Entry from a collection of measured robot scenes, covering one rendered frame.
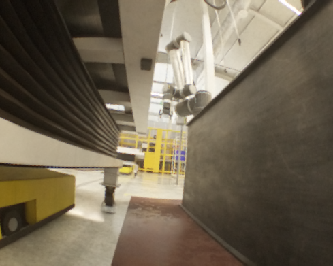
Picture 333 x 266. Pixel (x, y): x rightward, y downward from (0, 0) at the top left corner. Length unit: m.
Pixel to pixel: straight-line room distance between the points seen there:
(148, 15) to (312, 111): 0.54
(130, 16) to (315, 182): 0.68
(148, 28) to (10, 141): 0.42
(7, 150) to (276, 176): 0.68
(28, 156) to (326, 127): 0.64
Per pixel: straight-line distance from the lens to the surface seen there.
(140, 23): 0.48
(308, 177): 0.53
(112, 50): 0.59
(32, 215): 0.85
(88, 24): 0.69
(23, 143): 0.24
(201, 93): 1.72
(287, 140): 0.59
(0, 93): 0.38
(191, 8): 11.67
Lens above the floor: 0.40
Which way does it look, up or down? 13 degrees up
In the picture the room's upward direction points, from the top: 6 degrees clockwise
